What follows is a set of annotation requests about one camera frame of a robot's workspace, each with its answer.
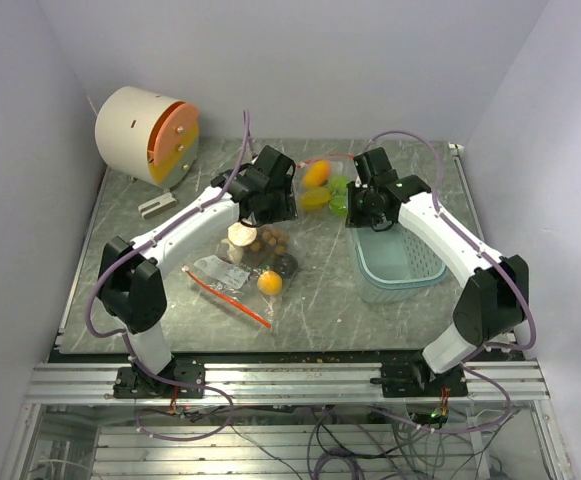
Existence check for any fake longan bunch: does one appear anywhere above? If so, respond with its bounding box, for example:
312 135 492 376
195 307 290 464
247 226 290 256

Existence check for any teal plastic basket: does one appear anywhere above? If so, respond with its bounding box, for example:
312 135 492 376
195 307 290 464
347 225 447 304

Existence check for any fake yellow starfruit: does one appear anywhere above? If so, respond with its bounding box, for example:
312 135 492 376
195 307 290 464
299 187 332 211

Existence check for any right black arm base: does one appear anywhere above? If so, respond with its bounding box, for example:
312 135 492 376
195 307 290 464
369 361 468 398

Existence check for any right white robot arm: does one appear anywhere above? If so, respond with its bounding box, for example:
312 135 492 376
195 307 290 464
346 148 531 396

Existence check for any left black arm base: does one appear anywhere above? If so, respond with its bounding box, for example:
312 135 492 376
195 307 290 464
113 359 205 399

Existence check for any fake green round fruit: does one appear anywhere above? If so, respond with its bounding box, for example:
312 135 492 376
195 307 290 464
326 175 350 196

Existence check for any fake green starfruit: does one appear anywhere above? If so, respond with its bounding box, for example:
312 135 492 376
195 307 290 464
328 195 348 217

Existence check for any clear zip bag red seal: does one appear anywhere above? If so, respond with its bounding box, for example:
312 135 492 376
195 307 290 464
182 221 304 329

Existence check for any aluminium frame rail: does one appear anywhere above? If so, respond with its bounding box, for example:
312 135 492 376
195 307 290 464
24 361 550 406

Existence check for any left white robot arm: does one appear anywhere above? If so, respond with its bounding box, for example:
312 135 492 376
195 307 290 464
92 146 297 397

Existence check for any fake mushroom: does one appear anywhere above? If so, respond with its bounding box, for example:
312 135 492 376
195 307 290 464
221 222 257 264

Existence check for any white cylinder drawer unit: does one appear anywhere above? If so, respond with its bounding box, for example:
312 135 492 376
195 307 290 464
95 86 200 189

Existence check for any fake dark purple fruit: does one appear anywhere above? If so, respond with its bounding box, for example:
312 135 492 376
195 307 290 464
271 253 299 279

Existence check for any fake orange mango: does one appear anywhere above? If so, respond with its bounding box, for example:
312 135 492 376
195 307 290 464
302 159 331 188

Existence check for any fake orange fruit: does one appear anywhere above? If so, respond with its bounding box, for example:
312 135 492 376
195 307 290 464
257 270 283 296

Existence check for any small white slotted block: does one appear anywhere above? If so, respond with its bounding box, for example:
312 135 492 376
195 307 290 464
138 192 178 220

